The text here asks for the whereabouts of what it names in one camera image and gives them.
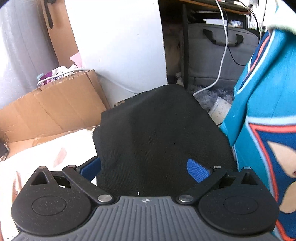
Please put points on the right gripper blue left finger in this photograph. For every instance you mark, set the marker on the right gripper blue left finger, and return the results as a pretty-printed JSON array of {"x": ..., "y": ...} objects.
[{"x": 90, "y": 169}]

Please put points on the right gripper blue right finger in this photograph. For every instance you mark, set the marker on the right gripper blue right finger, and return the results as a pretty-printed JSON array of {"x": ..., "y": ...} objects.
[{"x": 197, "y": 171}]

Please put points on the black patterned drawstring shorts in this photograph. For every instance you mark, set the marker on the black patterned drawstring shorts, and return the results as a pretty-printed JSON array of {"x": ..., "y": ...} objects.
[{"x": 145, "y": 142}]

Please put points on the brown cardboard box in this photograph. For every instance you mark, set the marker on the brown cardboard box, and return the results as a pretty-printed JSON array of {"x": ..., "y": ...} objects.
[{"x": 63, "y": 106}]

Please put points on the white bed sheet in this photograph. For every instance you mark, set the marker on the white bed sheet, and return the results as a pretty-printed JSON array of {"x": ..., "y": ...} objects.
[{"x": 73, "y": 148}]

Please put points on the blue cartoon print cloth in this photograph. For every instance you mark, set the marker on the blue cartoon print cloth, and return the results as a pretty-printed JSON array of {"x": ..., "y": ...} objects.
[{"x": 260, "y": 124}]

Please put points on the pink white package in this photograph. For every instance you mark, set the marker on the pink white package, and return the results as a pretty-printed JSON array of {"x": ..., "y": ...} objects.
[{"x": 61, "y": 71}]

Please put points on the grey laptop bag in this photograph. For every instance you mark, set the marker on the grey laptop bag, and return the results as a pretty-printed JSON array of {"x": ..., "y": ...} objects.
[{"x": 207, "y": 59}]

